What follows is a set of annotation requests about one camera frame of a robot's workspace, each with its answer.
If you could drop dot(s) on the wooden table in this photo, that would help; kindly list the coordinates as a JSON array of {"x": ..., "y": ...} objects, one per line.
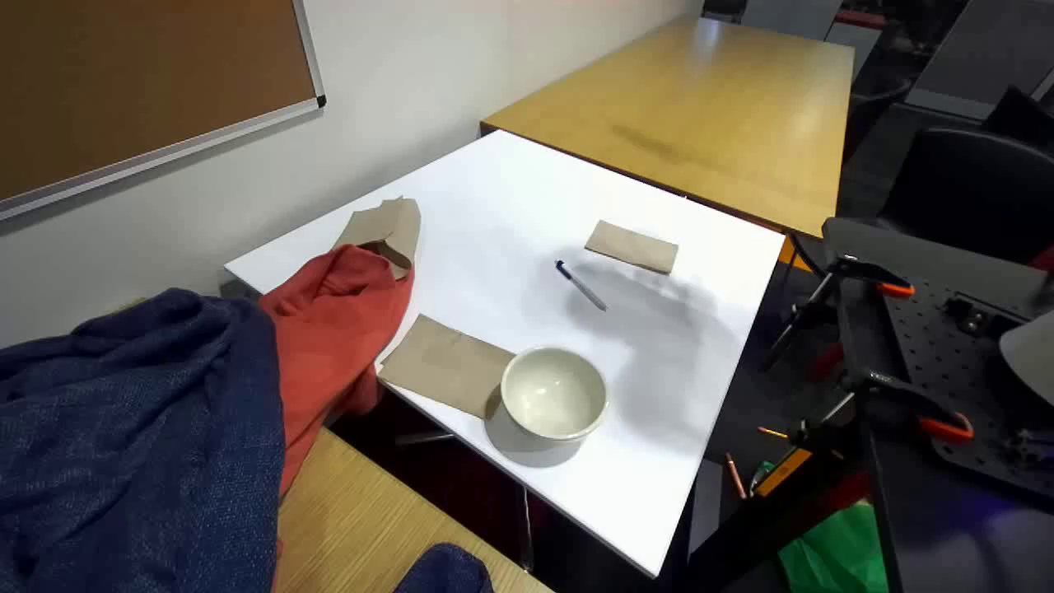
[{"x": 723, "y": 112}]

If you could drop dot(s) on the cork bulletin board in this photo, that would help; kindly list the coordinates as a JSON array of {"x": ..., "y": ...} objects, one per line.
[{"x": 105, "y": 90}]

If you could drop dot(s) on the green plastic bag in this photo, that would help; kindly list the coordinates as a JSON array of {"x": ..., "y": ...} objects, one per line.
[{"x": 840, "y": 553}]

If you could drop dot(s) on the white ceramic bowl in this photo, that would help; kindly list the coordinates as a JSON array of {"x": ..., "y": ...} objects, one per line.
[{"x": 555, "y": 392}]

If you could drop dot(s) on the brown cardboard piece near bowl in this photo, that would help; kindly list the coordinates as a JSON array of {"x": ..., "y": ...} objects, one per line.
[{"x": 445, "y": 365}]

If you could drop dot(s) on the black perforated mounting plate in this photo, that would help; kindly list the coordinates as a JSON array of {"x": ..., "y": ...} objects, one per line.
[{"x": 937, "y": 314}]

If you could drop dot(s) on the red cloth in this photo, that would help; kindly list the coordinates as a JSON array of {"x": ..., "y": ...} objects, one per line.
[{"x": 329, "y": 321}]

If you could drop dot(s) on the brown cardboard piece far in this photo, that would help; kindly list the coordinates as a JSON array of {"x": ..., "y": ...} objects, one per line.
[{"x": 632, "y": 248}]

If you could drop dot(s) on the small blue cloth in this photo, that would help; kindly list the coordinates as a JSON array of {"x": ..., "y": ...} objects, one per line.
[{"x": 445, "y": 567}]

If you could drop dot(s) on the brown paper bag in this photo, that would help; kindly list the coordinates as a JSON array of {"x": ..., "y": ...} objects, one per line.
[{"x": 386, "y": 228}]

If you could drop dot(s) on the black orange clamp lower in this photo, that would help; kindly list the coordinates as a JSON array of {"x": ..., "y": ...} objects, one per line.
[{"x": 880, "y": 392}]

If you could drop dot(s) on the black office chair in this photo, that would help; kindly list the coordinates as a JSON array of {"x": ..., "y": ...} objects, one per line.
[{"x": 979, "y": 192}]

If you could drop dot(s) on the black pen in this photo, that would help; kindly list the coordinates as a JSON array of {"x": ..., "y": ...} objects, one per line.
[{"x": 565, "y": 270}]

